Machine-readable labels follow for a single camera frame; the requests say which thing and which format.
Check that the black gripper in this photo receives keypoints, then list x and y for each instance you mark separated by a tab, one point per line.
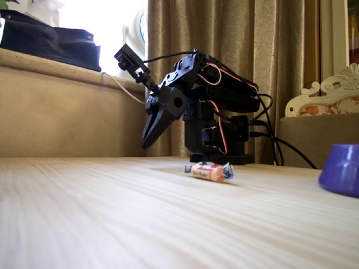
168	104

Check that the candy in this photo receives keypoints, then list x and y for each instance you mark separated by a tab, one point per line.
206	172

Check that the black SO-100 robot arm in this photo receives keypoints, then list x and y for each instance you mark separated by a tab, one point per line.
224	92

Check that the purple plastic bowl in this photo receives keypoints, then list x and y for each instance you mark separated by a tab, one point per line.
340	173

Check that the white window ornament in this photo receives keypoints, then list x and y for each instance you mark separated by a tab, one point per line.
140	28

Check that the beige patterned curtain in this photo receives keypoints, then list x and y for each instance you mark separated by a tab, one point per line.
238	28

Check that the black bag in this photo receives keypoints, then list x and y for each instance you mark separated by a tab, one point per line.
42	39

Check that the olive sofa armrest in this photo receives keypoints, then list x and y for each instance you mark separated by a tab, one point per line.
308	134

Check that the white figurine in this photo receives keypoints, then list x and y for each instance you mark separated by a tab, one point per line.
45	12

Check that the ornate white chair back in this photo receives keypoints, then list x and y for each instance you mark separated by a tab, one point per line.
336	92

